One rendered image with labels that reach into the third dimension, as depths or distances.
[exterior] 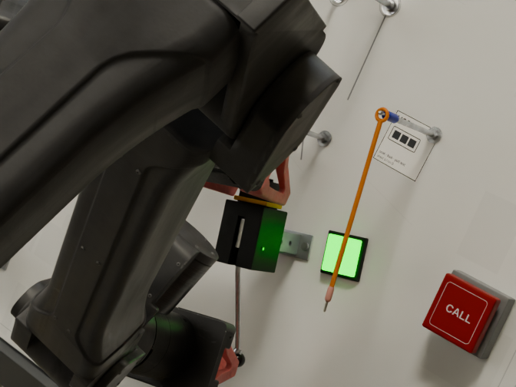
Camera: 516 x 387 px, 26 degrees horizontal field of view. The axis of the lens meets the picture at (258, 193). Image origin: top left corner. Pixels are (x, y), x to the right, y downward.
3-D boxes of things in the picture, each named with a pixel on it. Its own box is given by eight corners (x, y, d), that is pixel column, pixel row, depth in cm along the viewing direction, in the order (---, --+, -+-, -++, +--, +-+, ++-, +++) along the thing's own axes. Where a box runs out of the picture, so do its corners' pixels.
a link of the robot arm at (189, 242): (1, 318, 77) (90, 405, 76) (108, 193, 76) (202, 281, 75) (61, 297, 89) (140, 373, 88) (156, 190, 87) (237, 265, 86)
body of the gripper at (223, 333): (146, 299, 97) (93, 279, 91) (240, 328, 91) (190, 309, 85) (121, 372, 96) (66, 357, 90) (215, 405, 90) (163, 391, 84)
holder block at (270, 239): (237, 263, 103) (212, 260, 99) (250, 203, 103) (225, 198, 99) (275, 272, 100) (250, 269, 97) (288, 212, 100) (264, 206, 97)
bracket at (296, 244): (268, 250, 107) (239, 246, 103) (273, 226, 107) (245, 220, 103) (309, 260, 104) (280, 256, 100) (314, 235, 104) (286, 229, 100)
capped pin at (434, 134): (428, 145, 99) (372, 124, 90) (425, 129, 100) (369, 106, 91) (443, 140, 98) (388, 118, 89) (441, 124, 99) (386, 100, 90)
